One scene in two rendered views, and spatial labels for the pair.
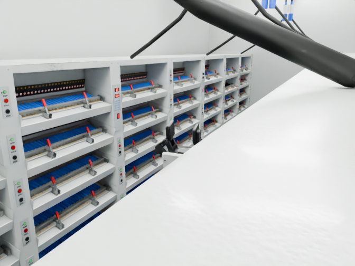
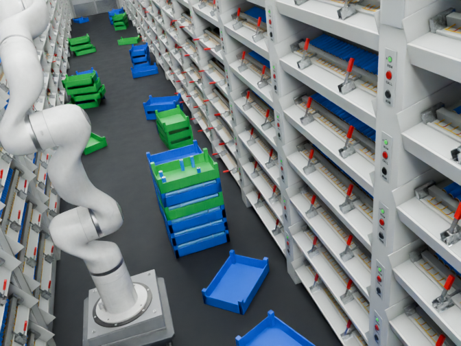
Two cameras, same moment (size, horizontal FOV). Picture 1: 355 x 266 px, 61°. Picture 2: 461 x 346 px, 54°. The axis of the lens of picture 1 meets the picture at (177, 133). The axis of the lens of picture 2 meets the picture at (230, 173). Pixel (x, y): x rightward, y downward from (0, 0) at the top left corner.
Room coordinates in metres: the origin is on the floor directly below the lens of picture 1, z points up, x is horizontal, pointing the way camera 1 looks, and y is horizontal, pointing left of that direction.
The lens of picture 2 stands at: (2.29, -0.50, 1.52)
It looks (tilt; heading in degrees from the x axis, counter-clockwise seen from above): 30 degrees down; 141
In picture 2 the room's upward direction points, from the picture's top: 8 degrees counter-clockwise
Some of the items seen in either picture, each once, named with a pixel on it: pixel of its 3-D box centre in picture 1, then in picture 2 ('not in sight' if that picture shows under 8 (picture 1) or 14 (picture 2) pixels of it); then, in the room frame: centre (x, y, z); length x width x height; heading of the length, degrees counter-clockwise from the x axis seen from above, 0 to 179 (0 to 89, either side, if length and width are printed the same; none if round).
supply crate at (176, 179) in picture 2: not in sight; (184, 169); (0.59, 0.59, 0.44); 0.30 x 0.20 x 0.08; 66
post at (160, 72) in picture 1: (160, 158); not in sight; (2.47, 0.15, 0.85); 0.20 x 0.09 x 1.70; 64
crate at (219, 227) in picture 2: not in sight; (195, 221); (0.59, 0.59, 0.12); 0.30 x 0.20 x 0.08; 66
